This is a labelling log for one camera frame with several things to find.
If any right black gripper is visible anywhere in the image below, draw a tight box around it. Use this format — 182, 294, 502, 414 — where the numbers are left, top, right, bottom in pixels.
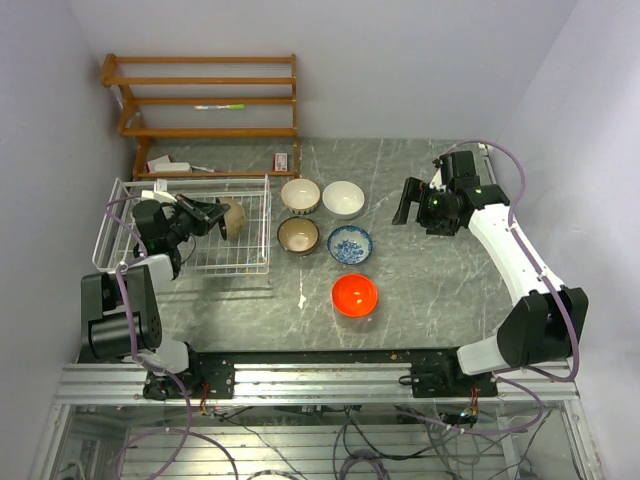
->
392, 177, 457, 236

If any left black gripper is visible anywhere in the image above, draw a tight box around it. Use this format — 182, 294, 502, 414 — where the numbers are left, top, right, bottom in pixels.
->
165, 194, 229, 246

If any black bowl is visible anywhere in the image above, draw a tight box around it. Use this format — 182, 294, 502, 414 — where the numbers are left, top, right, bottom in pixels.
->
218, 197, 246, 241

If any brown patterned bowl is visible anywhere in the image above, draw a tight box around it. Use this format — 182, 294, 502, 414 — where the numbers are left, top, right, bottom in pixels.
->
276, 216, 320, 256

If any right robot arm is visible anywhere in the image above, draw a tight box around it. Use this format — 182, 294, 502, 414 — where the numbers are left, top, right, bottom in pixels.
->
392, 148, 589, 396

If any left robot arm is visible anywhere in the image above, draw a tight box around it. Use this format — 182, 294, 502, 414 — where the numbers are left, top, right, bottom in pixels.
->
79, 190, 235, 401

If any wooden shelf rack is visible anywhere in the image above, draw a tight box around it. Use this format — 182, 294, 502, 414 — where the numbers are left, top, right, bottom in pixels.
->
100, 53, 300, 180

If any plain white bowl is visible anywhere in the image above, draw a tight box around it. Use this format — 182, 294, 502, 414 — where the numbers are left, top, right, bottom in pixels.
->
322, 181, 365, 220

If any white box under shelf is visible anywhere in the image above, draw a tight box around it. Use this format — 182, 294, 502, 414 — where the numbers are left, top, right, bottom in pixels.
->
146, 155, 192, 174

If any blue floral bowl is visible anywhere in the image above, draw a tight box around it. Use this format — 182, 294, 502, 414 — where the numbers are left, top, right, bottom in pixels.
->
327, 225, 374, 266

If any red white small box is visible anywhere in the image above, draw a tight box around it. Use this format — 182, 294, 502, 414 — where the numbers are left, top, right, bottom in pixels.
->
272, 152, 288, 172

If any cream bowl blue base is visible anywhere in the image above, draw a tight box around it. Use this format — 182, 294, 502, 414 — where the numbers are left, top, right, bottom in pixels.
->
280, 178, 321, 215

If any green white pen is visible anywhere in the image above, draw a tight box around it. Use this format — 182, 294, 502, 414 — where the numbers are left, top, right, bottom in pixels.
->
193, 104, 245, 111

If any orange bowl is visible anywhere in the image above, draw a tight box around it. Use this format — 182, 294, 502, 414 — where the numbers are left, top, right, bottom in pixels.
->
331, 273, 378, 318

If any white wire dish rack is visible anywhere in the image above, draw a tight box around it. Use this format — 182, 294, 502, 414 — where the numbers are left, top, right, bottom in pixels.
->
92, 176, 271, 276

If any aluminium mounting rail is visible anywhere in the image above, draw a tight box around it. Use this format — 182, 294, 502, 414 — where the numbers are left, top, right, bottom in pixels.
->
54, 363, 580, 406

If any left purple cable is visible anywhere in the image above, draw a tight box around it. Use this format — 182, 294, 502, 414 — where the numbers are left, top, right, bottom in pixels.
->
103, 195, 241, 480

